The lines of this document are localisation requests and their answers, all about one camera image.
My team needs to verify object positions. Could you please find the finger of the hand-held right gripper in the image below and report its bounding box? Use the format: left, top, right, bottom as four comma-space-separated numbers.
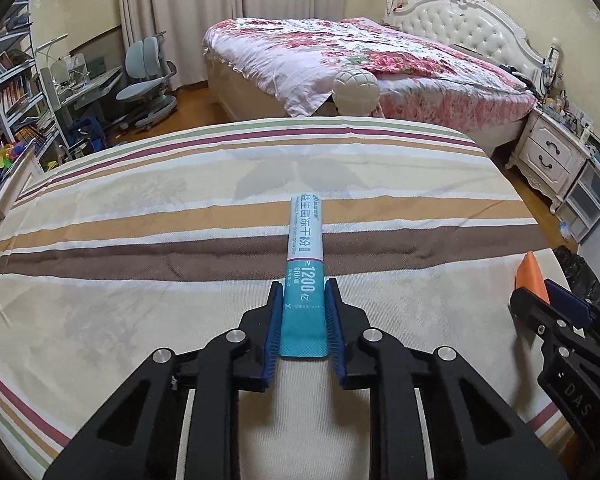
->
545, 280, 600, 356
510, 286, 583, 361

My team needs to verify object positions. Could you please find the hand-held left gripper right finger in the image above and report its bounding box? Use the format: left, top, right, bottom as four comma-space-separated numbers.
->
324, 277, 568, 480

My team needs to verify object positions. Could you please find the bookshelf with books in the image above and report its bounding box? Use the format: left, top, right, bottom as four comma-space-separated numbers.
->
0, 0, 63, 161

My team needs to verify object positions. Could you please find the bed with floral quilt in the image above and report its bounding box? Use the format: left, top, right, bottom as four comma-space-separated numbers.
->
202, 16, 538, 131

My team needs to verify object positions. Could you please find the study desk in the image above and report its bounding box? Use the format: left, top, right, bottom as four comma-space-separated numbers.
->
40, 55, 126, 128

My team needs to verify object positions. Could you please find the grey-blue desk chair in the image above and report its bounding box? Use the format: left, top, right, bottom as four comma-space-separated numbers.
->
116, 34, 178, 128

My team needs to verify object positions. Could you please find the plastic drawer unit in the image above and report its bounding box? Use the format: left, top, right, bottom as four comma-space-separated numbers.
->
555, 160, 600, 243

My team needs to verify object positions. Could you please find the striped tablecloth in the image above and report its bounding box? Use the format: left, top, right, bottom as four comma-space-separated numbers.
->
0, 116, 576, 480

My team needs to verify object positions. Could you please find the white bed frame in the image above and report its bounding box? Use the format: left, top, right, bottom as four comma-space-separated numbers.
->
205, 52, 536, 161

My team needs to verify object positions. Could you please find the black trash bag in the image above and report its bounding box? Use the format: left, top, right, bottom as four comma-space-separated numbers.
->
552, 245, 600, 306

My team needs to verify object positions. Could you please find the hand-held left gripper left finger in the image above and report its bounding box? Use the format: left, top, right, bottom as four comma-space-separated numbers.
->
42, 281, 285, 480

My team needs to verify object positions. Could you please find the pile of colourful toys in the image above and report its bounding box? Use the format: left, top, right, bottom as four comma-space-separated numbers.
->
0, 139, 37, 201

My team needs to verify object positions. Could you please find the nightstand clutter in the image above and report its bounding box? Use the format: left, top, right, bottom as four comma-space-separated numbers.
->
537, 72, 600, 161

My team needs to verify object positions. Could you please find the white nightstand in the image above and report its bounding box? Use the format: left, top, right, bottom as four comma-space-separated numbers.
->
505, 107, 593, 211

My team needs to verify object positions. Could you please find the blue stool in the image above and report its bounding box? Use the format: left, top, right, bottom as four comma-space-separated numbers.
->
67, 117, 106, 155

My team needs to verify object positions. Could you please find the orange wrapper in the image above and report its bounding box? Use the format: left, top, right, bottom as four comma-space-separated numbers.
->
514, 251, 551, 306

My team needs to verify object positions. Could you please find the white and teal sachet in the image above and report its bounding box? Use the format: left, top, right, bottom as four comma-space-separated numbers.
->
278, 194, 331, 361

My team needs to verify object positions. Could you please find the white tufted headboard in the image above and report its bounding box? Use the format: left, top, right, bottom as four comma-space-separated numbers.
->
384, 0, 548, 78

